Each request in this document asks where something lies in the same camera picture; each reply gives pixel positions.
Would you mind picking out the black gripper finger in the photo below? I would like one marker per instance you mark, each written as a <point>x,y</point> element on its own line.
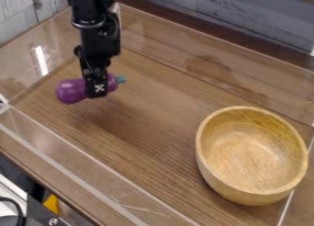
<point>96,85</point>

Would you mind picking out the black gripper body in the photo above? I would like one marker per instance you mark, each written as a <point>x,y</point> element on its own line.
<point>100,42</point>

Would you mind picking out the purple toy eggplant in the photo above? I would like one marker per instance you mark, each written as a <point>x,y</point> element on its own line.
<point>71,90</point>

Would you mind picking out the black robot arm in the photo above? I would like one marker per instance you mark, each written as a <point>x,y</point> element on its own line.
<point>87,7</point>

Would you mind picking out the brown wooden bowl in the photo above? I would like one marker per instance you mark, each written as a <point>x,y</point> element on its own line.
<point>251,155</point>

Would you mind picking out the yellow triangular part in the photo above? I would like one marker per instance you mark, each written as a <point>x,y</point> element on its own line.
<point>51,204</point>

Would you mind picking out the clear acrylic tray wall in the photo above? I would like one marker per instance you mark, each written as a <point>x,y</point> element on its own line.
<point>116,156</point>

